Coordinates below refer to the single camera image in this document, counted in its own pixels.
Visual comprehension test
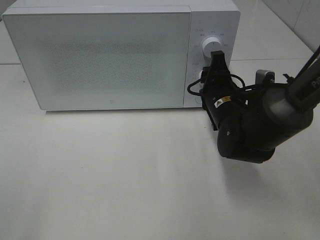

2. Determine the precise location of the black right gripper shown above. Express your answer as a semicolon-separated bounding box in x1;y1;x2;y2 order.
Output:
199;50;246;132

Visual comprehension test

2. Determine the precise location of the white microwave knob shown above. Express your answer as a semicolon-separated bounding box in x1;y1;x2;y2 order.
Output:
202;36;222;59
199;70;205;89

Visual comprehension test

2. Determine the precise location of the round door release button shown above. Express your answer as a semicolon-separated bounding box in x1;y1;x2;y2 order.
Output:
195;96;202;105

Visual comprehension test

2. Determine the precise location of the white microwave door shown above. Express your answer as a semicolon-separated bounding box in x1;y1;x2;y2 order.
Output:
4;13;190;111

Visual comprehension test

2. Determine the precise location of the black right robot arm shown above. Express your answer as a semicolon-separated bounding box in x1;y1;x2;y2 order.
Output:
199;51;320;164

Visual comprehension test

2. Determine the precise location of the white microwave oven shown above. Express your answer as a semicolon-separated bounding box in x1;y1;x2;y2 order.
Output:
2;0;241;109

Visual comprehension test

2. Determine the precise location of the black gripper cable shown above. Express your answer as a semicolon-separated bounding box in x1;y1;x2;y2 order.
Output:
186;72;261;97

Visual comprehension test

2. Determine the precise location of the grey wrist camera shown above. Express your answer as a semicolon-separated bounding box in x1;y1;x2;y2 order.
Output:
255;69;275;84

